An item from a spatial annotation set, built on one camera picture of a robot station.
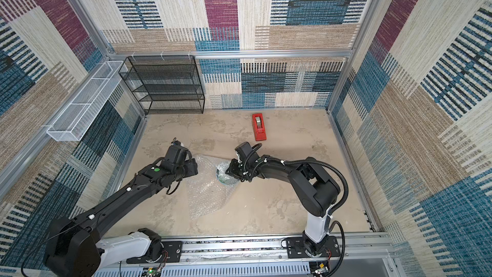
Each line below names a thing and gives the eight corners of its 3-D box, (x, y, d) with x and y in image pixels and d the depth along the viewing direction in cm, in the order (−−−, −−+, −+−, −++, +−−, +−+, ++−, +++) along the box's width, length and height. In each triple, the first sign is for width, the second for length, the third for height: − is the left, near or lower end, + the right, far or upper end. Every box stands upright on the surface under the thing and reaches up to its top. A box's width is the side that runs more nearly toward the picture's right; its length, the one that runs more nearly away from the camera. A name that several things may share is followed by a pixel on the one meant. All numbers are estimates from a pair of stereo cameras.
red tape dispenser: (255, 141, 108) (256, 133, 102) (252, 122, 117) (252, 113, 111) (266, 140, 108) (266, 132, 102) (262, 121, 117) (262, 112, 111)
